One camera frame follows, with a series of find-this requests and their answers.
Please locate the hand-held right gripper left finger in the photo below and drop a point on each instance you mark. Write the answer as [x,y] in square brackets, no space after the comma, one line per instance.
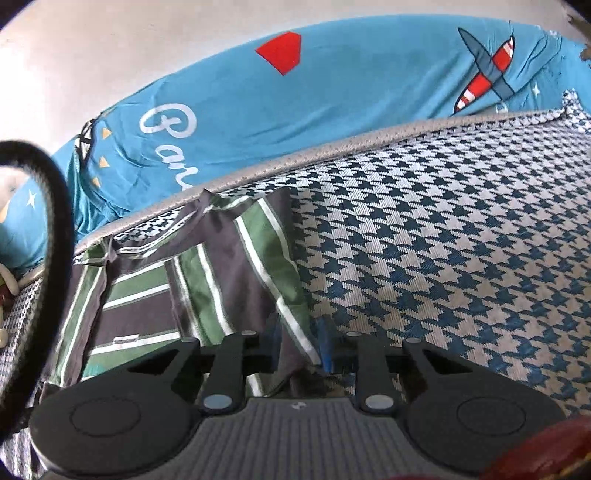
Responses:
[274,341]

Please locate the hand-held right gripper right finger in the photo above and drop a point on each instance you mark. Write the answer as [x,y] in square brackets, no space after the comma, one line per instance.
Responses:
[328,344]

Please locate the green grey striped t-shirt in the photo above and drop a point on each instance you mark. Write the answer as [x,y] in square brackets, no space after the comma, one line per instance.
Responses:
[221,258]

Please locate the blue white houndstooth bed mat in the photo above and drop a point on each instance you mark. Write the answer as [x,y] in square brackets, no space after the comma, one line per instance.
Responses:
[438,258]

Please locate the blue patterned pillow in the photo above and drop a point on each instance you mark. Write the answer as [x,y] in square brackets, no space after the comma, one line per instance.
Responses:
[323,101]

